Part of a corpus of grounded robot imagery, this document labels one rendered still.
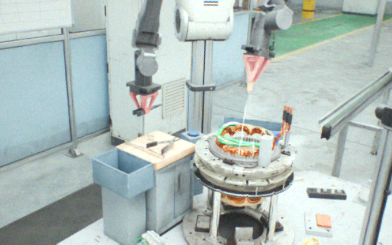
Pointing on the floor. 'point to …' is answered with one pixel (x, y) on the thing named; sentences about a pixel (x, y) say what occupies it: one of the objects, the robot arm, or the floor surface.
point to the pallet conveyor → (341, 124)
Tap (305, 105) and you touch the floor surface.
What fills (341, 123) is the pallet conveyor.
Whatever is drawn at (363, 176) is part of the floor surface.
